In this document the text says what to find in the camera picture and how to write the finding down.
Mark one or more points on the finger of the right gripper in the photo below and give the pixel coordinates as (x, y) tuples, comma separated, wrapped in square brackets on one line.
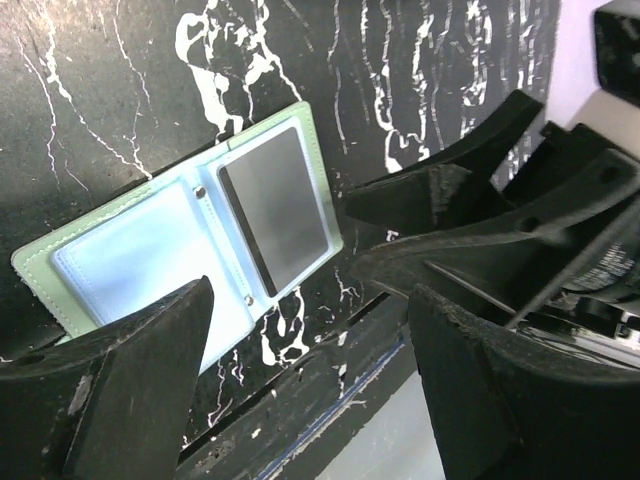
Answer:
[(438, 192)]

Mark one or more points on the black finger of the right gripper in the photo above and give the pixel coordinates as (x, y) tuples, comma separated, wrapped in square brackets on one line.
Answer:
[(581, 237)]

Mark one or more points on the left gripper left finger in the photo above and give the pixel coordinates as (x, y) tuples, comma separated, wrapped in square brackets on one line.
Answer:
[(110, 404)]

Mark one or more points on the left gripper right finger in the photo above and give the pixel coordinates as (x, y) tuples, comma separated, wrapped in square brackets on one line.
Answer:
[(503, 406)]

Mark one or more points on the green card holder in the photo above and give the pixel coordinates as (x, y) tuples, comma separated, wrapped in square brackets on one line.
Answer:
[(176, 228)]

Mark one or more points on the dark grey card in holder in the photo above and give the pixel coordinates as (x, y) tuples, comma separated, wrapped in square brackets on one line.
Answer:
[(274, 203)]

